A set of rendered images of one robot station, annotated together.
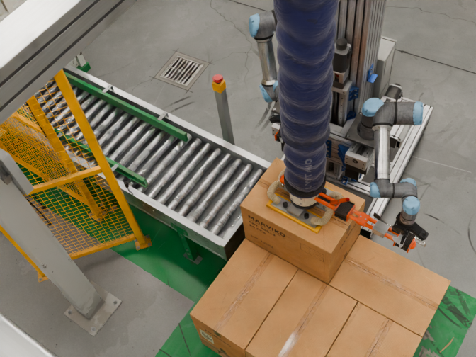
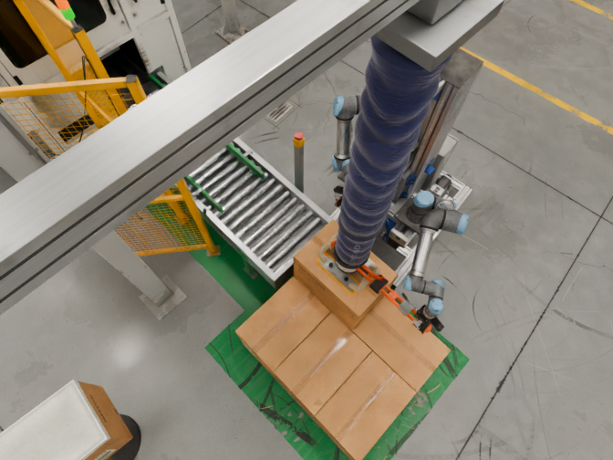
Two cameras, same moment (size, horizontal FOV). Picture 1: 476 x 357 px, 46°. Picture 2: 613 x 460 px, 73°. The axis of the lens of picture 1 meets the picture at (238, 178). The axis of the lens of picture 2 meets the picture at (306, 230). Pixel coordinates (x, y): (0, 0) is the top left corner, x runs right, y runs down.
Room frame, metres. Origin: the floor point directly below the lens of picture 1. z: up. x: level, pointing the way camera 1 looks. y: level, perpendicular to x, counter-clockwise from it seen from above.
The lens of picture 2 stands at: (0.66, -0.08, 3.58)
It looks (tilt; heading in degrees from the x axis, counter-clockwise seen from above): 64 degrees down; 1
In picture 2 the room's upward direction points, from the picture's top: 2 degrees clockwise
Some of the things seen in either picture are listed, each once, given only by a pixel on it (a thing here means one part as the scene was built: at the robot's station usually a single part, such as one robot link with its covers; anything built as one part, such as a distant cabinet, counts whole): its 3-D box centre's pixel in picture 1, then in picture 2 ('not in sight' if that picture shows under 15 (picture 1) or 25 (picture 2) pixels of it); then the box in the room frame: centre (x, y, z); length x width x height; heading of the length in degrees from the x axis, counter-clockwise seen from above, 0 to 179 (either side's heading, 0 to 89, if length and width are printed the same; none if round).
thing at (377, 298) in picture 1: (319, 309); (339, 345); (1.26, -0.36, 0.34); 1.20 x 1.00 x 0.40; 48
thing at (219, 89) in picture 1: (227, 128); (298, 174); (2.69, 0.02, 0.50); 0.07 x 0.07 x 1.00; 48
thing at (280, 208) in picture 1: (295, 211); (337, 272); (1.62, -0.29, 0.97); 0.34 x 0.10 x 0.05; 47
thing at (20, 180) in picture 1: (5, 166); not in sight; (1.76, 1.10, 1.62); 0.20 x 0.05 x 0.30; 48
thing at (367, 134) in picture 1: (370, 125); (418, 210); (2.04, -0.82, 1.09); 0.15 x 0.15 x 0.10
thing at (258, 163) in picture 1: (150, 114); (239, 147); (2.96, 0.58, 0.50); 2.31 x 0.05 x 0.19; 48
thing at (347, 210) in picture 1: (344, 210); (379, 284); (1.51, -0.54, 1.07); 0.10 x 0.08 x 0.06; 137
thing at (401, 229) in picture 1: (404, 224); (425, 314); (1.29, -0.77, 1.22); 0.09 x 0.08 x 0.12; 47
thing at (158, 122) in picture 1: (108, 93); (206, 120); (3.15, 0.88, 0.60); 1.60 x 0.10 x 0.09; 48
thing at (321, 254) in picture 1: (302, 219); (342, 275); (1.68, -0.34, 0.75); 0.60 x 0.40 x 0.40; 48
